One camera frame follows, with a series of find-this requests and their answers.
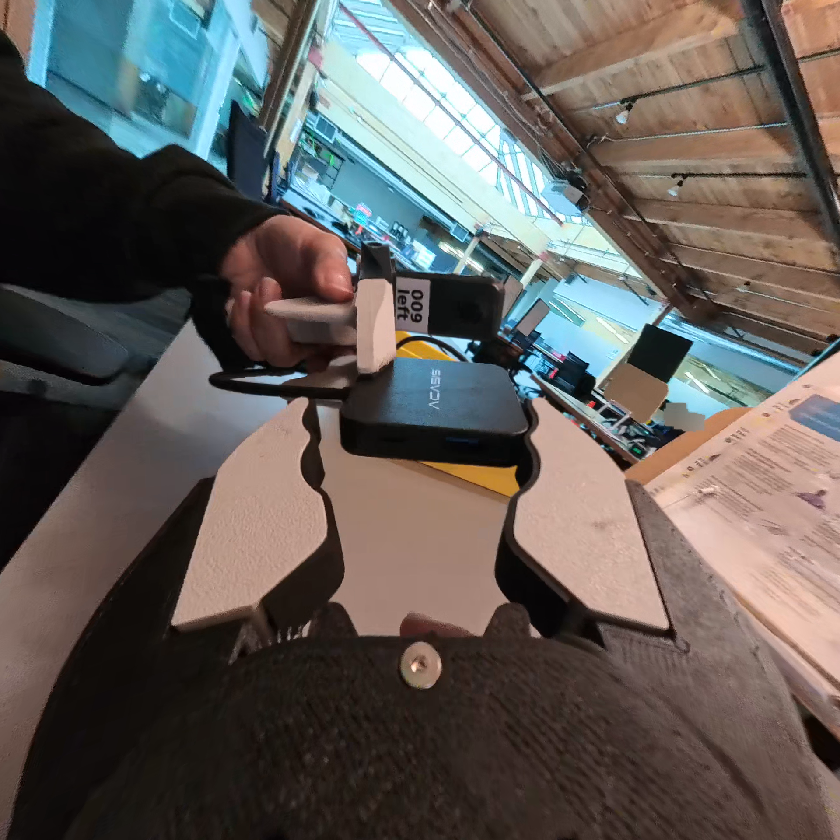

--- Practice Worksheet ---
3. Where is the ceiling projector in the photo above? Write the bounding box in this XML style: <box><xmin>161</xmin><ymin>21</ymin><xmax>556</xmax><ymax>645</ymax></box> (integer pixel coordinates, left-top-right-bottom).
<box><xmin>539</xmin><ymin>172</ymin><xmax>592</xmax><ymax>219</ymax></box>

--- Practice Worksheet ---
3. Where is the black usb hub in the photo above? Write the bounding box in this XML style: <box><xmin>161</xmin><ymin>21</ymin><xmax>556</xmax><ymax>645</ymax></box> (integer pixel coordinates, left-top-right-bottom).
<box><xmin>210</xmin><ymin>357</ymin><xmax>530</xmax><ymax>468</ymax></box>

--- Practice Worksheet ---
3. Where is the dark office chair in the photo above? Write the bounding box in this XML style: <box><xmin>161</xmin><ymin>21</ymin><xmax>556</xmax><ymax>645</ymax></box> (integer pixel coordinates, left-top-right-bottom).
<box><xmin>0</xmin><ymin>285</ymin><xmax>193</xmax><ymax>398</ymax></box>

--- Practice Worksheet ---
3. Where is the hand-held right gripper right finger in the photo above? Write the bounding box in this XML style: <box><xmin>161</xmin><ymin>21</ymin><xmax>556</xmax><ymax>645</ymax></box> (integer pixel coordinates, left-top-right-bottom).
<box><xmin>493</xmin><ymin>397</ymin><xmax>672</xmax><ymax>636</ymax></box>

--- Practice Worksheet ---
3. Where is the black flat panel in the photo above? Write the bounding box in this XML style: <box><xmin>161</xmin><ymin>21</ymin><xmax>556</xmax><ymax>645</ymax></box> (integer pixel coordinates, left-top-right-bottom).
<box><xmin>626</xmin><ymin>323</ymin><xmax>694</xmax><ymax>388</ymax></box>

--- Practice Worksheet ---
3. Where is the brown cardboard sheet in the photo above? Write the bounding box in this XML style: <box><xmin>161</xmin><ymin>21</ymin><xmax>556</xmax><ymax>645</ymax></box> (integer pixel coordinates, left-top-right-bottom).
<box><xmin>602</xmin><ymin>363</ymin><xmax>670</xmax><ymax>426</ymax></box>

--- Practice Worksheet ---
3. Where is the yellow plastic bin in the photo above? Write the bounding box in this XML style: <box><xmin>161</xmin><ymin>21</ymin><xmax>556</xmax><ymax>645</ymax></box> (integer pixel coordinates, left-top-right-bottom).
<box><xmin>420</xmin><ymin>459</ymin><xmax>521</xmax><ymax>497</ymax></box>

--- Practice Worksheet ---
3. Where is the wooden document stand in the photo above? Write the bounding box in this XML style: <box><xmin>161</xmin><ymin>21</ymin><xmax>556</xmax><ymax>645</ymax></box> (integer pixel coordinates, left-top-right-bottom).
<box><xmin>623</xmin><ymin>367</ymin><xmax>840</xmax><ymax>729</ymax></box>

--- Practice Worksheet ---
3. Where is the person's right hand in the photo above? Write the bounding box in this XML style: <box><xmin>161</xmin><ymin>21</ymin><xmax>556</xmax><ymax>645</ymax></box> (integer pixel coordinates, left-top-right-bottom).
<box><xmin>399</xmin><ymin>612</ymin><xmax>475</xmax><ymax>639</ymax></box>

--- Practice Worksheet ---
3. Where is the person's left forearm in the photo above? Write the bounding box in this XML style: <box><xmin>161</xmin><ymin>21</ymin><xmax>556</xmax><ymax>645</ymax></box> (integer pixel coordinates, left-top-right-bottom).
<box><xmin>0</xmin><ymin>33</ymin><xmax>284</xmax><ymax>304</ymax></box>

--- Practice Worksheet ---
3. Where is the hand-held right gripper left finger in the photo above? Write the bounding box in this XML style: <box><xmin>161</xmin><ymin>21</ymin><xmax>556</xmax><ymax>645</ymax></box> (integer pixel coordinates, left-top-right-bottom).
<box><xmin>169</xmin><ymin>395</ymin><xmax>347</xmax><ymax>634</ymax></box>

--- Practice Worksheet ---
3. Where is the person's left hand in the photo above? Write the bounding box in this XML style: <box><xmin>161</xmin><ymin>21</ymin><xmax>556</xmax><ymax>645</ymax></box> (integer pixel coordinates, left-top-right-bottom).
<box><xmin>220</xmin><ymin>215</ymin><xmax>357</xmax><ymax>370</ymax></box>

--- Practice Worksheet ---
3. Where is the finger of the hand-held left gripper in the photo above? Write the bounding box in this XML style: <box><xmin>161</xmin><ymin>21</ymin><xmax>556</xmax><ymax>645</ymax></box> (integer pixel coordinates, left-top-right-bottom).
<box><xmin>282</xmin><ymin>356</ymin><xmax>358</xmax><ymax>399</ymax></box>
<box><xmin>354</xmin><ymin>277</ymin><xmax>399</xmax><ymax>376</ymax></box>

